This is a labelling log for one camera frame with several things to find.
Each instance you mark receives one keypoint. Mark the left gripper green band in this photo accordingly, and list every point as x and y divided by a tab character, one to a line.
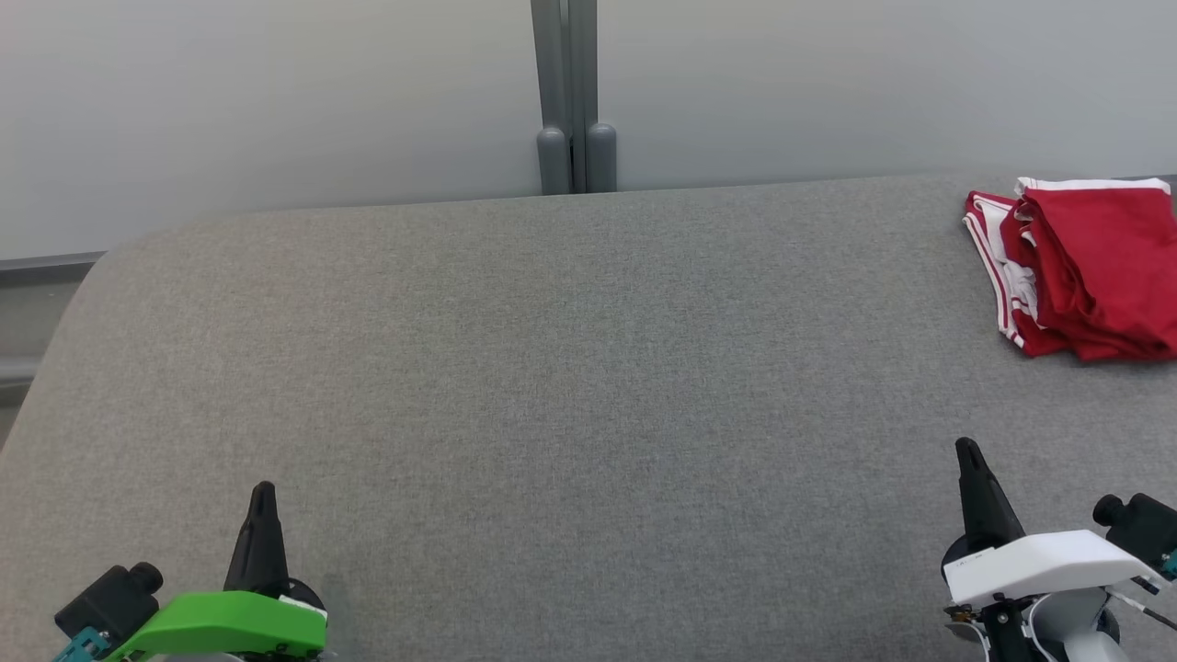
230	621

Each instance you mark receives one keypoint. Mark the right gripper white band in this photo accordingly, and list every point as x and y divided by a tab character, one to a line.
1039	563

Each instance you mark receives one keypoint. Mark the red jersey with number 23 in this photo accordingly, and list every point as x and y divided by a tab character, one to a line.
998	257

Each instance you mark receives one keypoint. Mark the red shorts with white stripe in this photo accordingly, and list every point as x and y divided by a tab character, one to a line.
1113	267

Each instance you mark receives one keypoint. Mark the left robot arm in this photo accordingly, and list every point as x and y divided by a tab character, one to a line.
221	658

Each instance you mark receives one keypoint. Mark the grey metal foot tube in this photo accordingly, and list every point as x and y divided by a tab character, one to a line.
18	370

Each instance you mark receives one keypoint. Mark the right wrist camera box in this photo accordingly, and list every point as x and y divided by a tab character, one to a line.
1145	529

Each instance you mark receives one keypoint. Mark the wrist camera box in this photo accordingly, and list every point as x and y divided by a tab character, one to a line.
1145	529
106	598

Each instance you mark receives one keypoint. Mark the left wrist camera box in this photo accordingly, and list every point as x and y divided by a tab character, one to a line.
106	598

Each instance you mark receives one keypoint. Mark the grey wall base rail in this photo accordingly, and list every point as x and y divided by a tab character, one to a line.
46	264

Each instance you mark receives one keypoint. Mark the grey double metal post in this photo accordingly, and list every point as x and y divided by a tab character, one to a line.
570	92

